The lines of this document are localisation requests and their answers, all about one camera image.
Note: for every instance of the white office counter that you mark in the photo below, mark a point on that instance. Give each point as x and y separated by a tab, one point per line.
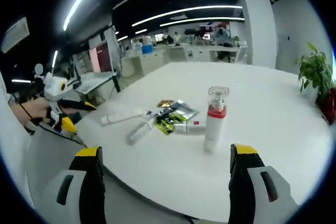
183	53

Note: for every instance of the green snack packet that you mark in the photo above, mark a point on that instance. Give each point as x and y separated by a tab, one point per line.
185	110

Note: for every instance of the person's white shirt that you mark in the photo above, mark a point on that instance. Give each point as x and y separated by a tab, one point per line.
13	142

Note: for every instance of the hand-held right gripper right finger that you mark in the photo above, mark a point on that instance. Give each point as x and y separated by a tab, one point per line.
242	182

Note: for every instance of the person's left hand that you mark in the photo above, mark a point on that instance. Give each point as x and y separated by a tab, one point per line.
32	111

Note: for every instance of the small clear-cap skincare bottle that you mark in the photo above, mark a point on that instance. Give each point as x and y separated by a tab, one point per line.
187	128
139	132

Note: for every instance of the pink maroon panel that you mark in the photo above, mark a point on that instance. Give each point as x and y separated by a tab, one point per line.
101	57

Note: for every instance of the black-frame desk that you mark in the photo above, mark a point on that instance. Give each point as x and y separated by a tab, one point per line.
92	83

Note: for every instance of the long ceiling light strip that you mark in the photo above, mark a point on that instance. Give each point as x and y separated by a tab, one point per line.
81	1

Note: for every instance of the gold foil skincare sachet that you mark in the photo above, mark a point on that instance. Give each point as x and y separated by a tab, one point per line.
165	103

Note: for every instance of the blue storage box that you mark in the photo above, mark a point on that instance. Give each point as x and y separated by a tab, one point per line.
147	49

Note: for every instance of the ceiling air conditioner unit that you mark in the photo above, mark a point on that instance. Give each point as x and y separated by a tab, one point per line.
14	35

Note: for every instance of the red plant pot wrap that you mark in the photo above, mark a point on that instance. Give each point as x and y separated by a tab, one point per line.
328	107

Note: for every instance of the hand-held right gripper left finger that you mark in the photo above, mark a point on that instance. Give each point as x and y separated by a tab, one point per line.
92	182

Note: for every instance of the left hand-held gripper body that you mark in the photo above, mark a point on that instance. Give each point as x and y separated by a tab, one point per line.
53	87

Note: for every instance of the green potted plant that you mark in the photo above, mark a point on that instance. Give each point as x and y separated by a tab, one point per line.
315	69

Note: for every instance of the white skincare tube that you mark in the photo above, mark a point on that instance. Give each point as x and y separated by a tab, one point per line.
120	119

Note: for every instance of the tall red-collar skincare bottle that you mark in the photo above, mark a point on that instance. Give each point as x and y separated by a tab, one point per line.
215	129

